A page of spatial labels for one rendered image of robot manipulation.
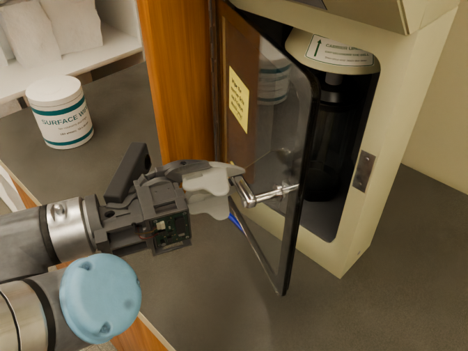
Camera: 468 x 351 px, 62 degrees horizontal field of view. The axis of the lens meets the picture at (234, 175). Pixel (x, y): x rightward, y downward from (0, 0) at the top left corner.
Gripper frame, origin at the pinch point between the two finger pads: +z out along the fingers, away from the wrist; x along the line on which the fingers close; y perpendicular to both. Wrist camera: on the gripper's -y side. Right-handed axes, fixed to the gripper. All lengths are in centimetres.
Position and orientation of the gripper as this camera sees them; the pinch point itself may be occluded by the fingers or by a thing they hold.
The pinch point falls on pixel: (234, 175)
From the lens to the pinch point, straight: 56.1
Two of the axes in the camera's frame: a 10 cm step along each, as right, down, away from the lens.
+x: 0.0, -7.5, -6.7
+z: 9.3, -2.4, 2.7
